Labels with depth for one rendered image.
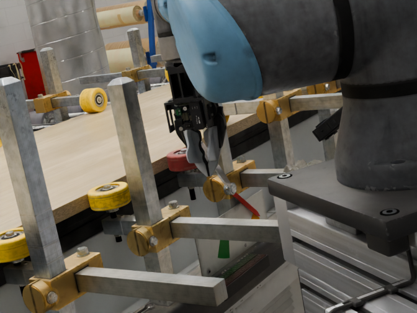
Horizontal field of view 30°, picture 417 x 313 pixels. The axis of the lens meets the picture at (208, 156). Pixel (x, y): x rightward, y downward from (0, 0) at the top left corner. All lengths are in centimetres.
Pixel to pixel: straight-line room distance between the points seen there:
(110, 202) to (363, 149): 81
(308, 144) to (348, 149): 158
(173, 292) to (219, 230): 26
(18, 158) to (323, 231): 51
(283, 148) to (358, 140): 104
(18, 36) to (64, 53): 501
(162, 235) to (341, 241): 62
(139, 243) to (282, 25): 77
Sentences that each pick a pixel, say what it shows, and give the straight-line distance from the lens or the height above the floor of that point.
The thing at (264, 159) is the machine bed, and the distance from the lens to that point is 213.
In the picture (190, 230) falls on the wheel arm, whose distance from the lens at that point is 140.
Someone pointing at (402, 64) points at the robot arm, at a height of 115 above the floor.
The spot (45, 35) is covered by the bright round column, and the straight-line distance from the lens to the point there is 545.
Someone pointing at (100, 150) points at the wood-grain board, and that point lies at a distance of 193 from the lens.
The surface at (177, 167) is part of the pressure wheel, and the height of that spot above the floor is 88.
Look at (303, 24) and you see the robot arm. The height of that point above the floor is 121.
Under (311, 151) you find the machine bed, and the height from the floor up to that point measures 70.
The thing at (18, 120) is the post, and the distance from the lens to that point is 118.
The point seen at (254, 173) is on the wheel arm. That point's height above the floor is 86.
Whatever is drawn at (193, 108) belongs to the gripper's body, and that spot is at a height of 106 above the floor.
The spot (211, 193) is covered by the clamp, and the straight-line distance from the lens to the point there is 158.
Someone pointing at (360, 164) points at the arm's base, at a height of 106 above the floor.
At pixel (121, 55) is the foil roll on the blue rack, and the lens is 854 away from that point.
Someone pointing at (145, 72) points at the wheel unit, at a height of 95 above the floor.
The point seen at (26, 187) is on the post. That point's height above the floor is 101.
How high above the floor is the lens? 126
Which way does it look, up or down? 13 degrees down
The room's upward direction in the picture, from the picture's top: 11 degrees counter-clockwise
